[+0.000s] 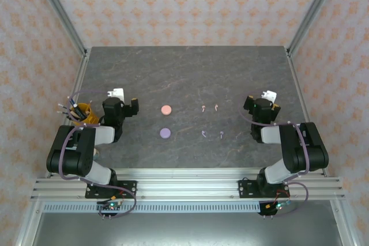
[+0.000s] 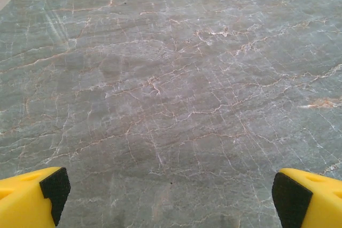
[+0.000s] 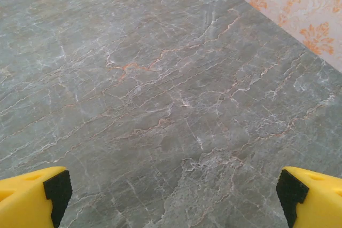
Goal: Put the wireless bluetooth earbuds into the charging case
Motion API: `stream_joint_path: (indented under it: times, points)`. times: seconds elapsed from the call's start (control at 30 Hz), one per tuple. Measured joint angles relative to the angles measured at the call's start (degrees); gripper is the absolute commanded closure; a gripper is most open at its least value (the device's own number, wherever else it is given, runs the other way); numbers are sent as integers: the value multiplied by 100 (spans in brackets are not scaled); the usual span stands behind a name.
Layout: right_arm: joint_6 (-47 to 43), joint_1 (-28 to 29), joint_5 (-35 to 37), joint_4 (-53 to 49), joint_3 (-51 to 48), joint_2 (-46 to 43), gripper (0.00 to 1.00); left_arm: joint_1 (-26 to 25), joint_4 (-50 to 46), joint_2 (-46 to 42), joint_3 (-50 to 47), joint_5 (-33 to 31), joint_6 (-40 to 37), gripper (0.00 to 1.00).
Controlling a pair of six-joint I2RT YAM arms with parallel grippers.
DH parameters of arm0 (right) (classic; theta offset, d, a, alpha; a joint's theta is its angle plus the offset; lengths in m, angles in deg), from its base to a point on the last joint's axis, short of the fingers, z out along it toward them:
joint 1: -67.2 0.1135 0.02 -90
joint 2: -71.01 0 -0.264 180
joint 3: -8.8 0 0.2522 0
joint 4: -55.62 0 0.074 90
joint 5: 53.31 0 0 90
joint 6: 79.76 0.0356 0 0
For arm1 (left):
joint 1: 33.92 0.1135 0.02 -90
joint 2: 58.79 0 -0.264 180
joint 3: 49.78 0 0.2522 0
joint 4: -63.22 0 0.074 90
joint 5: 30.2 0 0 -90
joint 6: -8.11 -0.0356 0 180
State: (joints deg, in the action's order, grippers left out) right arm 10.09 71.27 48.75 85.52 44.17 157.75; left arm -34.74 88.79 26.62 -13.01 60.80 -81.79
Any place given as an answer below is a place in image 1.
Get yellow pen cup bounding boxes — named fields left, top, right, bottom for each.
left=70, top=102, right=106, bottom=127

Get wooden pencil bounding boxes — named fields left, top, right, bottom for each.
left=71, top=107, right=87, bottom=120

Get blue pen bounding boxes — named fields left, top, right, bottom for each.
left=67, top=95, right=79, bottom=113

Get black controller board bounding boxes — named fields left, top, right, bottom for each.
left=96, top=196, right=125, bottom=218
left=259, top=198, right=292, bottom=218

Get grey metal sheet panel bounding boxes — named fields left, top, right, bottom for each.
left=31, top=213, right=344, bottom=246

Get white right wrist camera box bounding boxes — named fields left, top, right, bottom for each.
left=261, top=90, right=278, bottom=103

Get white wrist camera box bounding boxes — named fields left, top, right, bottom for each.
left=106, top=88, right=126, bottom=101
left=261, top=90, right=278, bottom=103

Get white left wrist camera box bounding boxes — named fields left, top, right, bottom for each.
left=106, top=88, right=126, bottom=101

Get aluminium table side rail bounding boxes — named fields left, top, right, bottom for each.
left=286, top=50, right=329, bottom=177
left=44, top=51, right=92, bottom=179

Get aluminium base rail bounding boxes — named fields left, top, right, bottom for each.
left=30, top=167, right=346, bottom=201

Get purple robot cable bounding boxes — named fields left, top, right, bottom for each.
left=58, top=89, right=137, bottom=218
left=238, top=93, right=311, bottom=217

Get aluminium frame corner post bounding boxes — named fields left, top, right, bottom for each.
left=287, top=0, right=344, bottom=56
left=31, top=0, right=88, bottom=58

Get white slotted cable duct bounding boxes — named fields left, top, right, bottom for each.
left=42, top=202, right=262, bottom=214

